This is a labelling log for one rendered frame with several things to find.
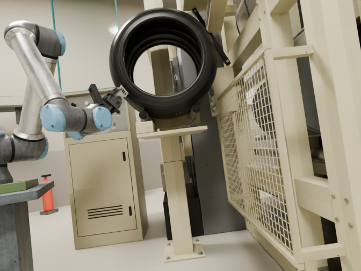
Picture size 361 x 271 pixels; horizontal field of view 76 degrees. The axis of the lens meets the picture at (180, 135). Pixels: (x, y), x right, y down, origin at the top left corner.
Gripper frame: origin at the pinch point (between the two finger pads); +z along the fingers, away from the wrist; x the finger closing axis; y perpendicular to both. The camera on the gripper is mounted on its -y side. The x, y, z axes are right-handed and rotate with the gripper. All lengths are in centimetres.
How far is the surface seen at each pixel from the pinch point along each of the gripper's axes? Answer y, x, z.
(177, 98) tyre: 25.6, 14.6, 8.5
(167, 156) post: 48, -29, 11
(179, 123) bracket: 39.5, -13.9, 26.6
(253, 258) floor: 123, -13, -17
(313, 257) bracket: 86, 48, -43
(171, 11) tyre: -7.4, 31.8, 37.6
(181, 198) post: 74, -35, -3
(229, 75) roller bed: 42, 20, 57
